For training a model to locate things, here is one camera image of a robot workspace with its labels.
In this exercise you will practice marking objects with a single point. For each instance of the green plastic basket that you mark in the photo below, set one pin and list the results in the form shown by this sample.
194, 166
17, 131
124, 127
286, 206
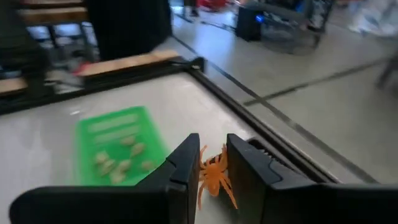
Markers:
93, 140

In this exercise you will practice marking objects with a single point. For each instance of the dark cluttered desk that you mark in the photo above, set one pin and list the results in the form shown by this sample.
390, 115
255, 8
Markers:
289, 31

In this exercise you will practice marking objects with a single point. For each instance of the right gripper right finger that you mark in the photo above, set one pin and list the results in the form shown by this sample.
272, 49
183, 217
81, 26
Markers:
252, 174

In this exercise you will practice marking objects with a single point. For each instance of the orange plastic spider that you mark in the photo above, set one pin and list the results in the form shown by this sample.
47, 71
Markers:
214, 179

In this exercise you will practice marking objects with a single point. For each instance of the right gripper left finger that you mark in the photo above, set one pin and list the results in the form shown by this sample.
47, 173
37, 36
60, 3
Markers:
183, 174

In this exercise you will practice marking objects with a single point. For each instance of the black box with blue light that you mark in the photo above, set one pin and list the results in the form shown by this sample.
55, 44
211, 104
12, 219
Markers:
248, 25

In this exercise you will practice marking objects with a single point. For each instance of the black device with blue light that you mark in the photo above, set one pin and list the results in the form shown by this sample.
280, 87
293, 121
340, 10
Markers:
130, 28

